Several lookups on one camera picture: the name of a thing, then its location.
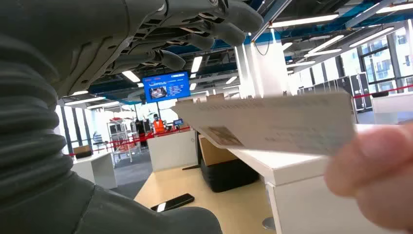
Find white pillar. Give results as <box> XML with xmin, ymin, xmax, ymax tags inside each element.
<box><xmin>234</xmin><ymin>42</ymin><xmax>291</xmax><ymax>99</ymax></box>

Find white partition counter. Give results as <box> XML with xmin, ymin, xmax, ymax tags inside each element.
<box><xmin>225</xmin><ymin>123</ymin><xmax>413</xmax><ymax>234</ymax></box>

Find person in orange vest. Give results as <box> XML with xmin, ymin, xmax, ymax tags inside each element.
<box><xmin>152</xmin><ymin>114</ymin><xmax>166</xmax><ymax>135</ymax></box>

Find low white counter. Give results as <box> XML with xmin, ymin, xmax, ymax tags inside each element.
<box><xmin>70</xmin><ymin>152</ymin><xmax>117</xmax><ymax>190</ymax></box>

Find brown cardboard box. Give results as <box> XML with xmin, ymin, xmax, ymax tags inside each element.
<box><xmin>198</xmin><ymin>135</ymin><xmax>240</xmax><ymax>167</ymax></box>

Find white reception counter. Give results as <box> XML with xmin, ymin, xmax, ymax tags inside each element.
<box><xmin>147</xmin><ymin>129</ymin><xmax>199</xmax><ymax>173</ymax></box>

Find black flight cases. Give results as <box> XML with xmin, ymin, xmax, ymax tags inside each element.
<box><xmin>297</xmin><ymin>72</ymin><xmax>373</xmax><ymax>112</ymax></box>

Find small cardboard box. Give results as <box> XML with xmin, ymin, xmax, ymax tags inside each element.
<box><xmin>73</xmin><ymin>145</ymin><xmax>93</xmax><ymax>159</ymax></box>

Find red barrier tape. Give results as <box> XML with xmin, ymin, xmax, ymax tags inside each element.
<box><xmin>68</xmin><ymin>126</ymin><xmax>191</xmax><ymax>157</ymax></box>

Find white ID card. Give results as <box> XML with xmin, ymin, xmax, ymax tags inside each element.
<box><xmin>171</xmin><ymin>93</ymin><xmax>356</xmax><ymax>156</ymax></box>

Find black flat phone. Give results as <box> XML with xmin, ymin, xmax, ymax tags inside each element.
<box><xmin>150</xmin><ymin>193</ymin><xmax>195</xmax><ymax>213</ymax></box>

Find black box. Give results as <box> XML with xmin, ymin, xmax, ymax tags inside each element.
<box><xmin>200</xmin><ymin>158</ymin><xmax>261</xmax><ymax>194</ymax></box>

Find blue wall monitor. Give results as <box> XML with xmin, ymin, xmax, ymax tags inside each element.
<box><xmin>142</xmin><ymin>71</ymin><xmax>191</xmax><ymax>104</ymax></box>

